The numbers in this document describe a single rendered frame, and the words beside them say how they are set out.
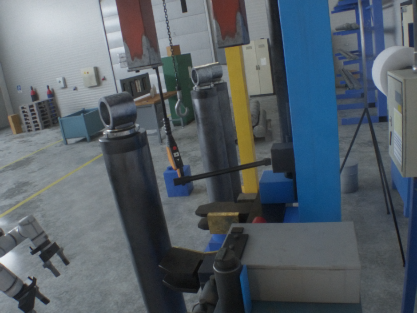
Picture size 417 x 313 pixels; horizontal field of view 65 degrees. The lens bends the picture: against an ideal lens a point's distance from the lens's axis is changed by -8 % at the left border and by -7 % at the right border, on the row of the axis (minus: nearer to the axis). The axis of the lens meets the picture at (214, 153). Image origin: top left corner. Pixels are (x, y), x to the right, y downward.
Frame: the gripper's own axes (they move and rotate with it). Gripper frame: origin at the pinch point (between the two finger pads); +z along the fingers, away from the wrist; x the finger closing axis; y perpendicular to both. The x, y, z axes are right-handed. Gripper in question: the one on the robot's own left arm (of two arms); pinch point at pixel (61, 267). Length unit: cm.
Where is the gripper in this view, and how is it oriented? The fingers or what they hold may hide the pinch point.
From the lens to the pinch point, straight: 209.0
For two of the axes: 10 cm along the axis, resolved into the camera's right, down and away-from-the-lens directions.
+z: 5.4, 8.3, 1.5
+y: 8.4, -5.3, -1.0
